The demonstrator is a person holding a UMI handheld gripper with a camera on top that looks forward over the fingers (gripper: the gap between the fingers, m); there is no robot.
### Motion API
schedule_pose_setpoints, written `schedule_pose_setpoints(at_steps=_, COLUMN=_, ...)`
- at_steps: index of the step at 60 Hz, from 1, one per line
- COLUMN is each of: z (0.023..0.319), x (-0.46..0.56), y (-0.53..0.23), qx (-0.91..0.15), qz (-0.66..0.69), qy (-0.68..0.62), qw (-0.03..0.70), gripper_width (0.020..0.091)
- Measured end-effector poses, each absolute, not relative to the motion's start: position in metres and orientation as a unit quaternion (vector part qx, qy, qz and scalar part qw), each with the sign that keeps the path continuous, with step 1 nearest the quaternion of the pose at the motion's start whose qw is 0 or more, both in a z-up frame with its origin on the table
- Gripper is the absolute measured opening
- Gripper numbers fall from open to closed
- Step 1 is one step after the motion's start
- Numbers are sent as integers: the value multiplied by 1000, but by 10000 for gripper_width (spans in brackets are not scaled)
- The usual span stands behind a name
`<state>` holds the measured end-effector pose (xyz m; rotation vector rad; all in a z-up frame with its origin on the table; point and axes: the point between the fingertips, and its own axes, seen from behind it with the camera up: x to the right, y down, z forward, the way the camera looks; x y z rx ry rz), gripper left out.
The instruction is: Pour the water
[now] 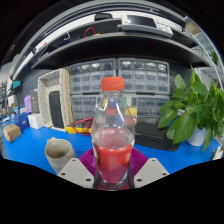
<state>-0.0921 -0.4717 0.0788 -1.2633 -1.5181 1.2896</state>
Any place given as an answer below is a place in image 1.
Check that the beige ceramic mug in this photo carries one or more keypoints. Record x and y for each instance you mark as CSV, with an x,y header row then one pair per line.
x,y
58,156

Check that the flat black case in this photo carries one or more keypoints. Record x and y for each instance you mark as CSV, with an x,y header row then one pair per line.
x,y
153,135

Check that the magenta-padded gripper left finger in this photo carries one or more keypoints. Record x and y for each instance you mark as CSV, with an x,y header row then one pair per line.
x,y
74,173

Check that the black oblong speaker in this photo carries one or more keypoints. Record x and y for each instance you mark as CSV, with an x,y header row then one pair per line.
x,y
56,110

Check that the dark grey overhead shelf unit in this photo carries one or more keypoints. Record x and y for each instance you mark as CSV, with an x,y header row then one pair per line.
x,y
116,48

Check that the red and yellow test leads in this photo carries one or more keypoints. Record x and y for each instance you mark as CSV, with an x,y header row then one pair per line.
x,y
75,130

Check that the white plant pot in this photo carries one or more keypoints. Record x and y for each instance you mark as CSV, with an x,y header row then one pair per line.
x,y
196,137

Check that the blue box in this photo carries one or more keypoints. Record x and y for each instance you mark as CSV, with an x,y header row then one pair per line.
x,y
21,121

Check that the teal wall-mounted holder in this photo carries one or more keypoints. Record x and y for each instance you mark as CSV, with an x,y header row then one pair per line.
x,y
16,84

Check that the beige pegboard tray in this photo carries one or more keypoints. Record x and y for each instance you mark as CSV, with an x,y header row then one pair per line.
x,y
43,96

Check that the green leafy plant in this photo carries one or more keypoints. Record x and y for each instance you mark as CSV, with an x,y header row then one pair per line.
x,y
190,113

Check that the grey small-parts drawer cabinet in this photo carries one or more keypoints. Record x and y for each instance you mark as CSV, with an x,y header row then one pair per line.
x,y
86,76
83,108
151,109
146,76

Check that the white metal rack shelf unit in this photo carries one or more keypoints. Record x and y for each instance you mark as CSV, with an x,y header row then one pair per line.
x,y
213,56

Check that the white carton box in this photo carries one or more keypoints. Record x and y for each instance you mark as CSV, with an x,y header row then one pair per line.
x,y
35,121

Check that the dark grey carton box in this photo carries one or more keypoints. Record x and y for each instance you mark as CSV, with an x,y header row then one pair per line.
x,y
35,101

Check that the purple plastic bag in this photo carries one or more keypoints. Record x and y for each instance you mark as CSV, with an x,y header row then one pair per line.
x,y
27,104

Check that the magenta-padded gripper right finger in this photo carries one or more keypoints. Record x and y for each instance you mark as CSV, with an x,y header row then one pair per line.
x,y
150,171

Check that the clear red-capped drink bottle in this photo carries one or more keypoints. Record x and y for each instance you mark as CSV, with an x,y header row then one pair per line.
x,y
113,156

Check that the small cardboard box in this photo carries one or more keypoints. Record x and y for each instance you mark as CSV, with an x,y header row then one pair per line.
x,y
11,132

